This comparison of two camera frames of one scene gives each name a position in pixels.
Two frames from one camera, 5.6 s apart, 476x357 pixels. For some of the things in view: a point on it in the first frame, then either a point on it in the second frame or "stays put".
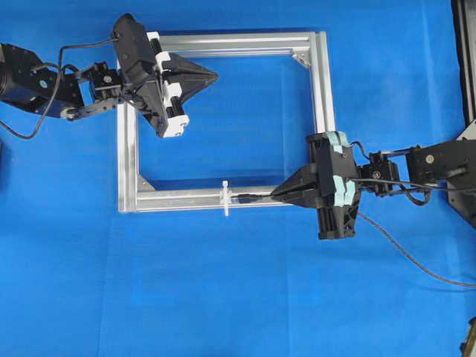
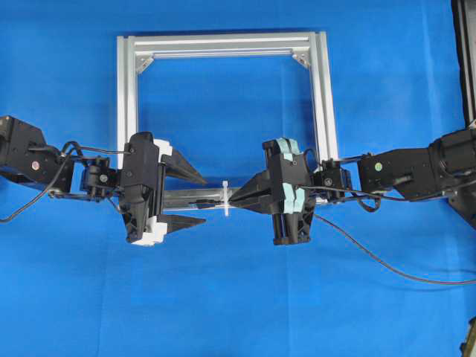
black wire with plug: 251,198 to 369,201
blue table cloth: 79,278 stays put
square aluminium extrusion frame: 137,195 stays put
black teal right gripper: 337,195 to 291,189
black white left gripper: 142,65 to 142,189
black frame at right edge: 464,13 stays put
